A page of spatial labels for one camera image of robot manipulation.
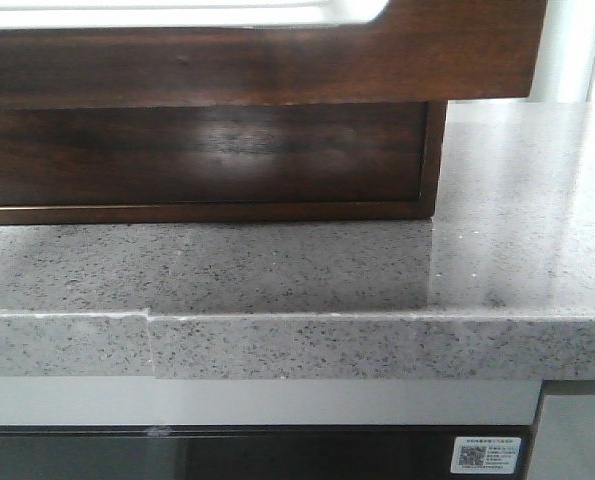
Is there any white QR code sticker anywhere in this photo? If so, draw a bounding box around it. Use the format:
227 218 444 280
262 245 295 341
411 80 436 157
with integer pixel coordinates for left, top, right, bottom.
450 437 523 475

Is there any dark glass appliance door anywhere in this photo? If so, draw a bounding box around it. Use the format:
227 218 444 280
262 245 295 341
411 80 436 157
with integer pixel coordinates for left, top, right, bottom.
0 425 532 479

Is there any grey cabinet door panel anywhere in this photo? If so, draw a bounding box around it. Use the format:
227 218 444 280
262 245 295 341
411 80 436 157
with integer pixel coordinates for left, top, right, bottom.
527 381 595 479

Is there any dark wooden drawer cabinet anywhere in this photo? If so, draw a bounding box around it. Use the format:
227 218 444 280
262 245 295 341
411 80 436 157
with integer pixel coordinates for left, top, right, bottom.
0 101 447 225

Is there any wooden drawer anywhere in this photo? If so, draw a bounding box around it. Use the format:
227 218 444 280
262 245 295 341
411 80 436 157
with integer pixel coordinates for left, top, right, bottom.
0 1 546 109
0 103 427 207

